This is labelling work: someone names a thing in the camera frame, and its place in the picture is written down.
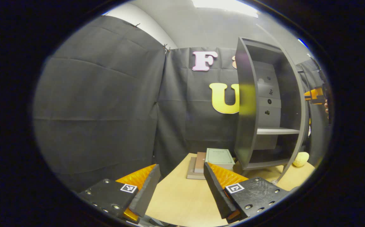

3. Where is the grey cabinet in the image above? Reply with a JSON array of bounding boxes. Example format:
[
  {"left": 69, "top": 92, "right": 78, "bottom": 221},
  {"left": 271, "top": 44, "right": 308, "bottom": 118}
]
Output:
[{"left": 234, "top": 37, "right": 308, "bottom": 184}]

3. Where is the large ceiling light panel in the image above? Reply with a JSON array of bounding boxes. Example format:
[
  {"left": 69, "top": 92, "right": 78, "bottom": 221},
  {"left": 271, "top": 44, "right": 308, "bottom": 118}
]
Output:
[{"left": 192, "top": 0, "right": 259, "bottom": 18}]

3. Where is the grey cover book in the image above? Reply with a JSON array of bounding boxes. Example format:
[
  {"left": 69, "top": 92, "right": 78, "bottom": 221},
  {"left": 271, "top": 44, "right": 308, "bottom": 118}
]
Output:
[{"left": 187, "top": 157, "right": 207, "bottom": 180}]

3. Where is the yellow plush toy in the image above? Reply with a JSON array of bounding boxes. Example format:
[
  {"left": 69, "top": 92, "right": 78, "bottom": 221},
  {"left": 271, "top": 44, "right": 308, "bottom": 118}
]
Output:
[{"left": 293, "top": 152, "right": 310, "bottom": 168}]

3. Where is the brown cover book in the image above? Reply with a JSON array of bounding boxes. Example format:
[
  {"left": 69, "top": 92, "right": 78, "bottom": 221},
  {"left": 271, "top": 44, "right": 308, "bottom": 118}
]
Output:
[{"left": 194, "top": 152, "right": 207, "bottom": 174}]

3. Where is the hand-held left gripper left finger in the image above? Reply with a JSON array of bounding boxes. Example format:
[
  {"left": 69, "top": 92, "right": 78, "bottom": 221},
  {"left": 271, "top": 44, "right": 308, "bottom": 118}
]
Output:
[{"left": 78, "top": 164, "right": 161, "bottom": 224}]

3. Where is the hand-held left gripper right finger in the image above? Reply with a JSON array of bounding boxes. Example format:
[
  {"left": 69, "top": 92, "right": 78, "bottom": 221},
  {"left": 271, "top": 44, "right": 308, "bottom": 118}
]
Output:
[{"left": 203, "top": 162, "right": 292, "bottom": 223}]

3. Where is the black backdrop cloth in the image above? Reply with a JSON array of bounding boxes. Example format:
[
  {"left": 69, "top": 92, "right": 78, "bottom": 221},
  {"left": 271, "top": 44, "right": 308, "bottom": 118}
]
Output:
[{"left": 33, "top": 15, "right": 244, "bottom": 193}]

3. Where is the green cover book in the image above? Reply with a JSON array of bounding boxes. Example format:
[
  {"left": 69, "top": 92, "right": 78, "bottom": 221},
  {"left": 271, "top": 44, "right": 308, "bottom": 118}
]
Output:
[{"left": 205, "top": 148, "right": 235, "bottom": 170}]

